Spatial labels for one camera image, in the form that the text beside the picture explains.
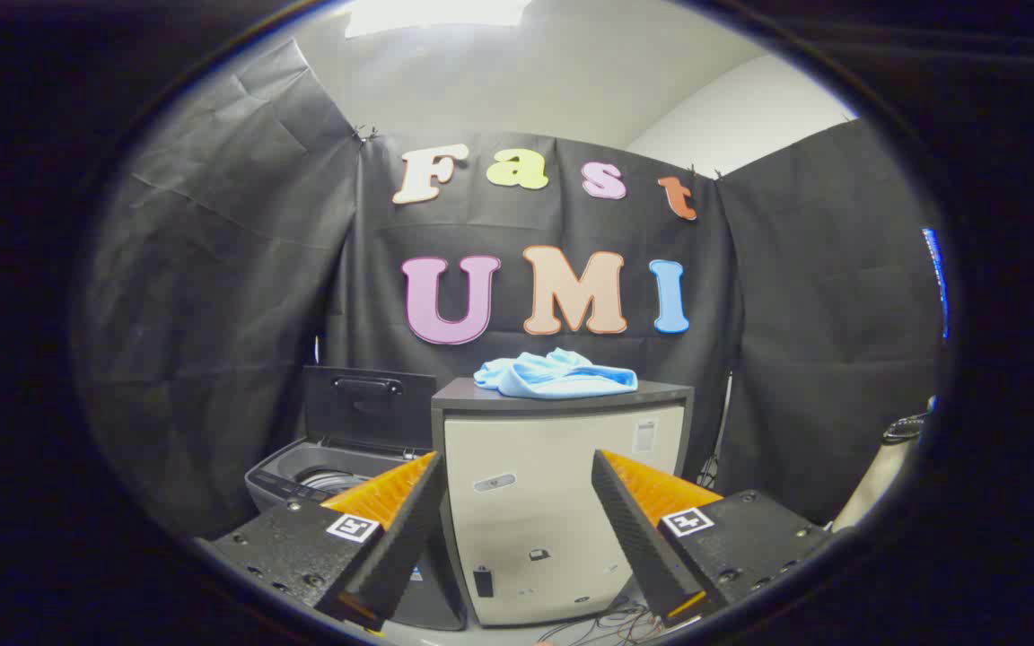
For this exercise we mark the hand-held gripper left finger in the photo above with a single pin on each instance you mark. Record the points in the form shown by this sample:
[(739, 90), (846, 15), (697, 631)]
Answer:
[(405, 529)]

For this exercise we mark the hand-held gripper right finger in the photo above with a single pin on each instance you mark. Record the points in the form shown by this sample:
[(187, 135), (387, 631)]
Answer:
[(634, 529)]

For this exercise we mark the dark washing machine lid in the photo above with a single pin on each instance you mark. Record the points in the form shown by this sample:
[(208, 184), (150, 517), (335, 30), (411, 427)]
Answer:
[(364, 408)]

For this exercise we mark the grey washing machine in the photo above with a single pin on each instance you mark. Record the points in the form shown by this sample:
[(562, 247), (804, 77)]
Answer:
[(284, 480)]

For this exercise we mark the light blue garment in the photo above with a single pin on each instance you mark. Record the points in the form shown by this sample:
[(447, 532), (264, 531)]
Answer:
[(553, 377)]

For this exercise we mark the white cabinet with grey top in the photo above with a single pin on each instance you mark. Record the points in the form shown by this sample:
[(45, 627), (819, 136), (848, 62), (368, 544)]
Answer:
[(535, 449)]

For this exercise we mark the black backdrop cloth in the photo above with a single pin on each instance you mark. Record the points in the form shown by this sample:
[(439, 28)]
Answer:
[(212, 314)]

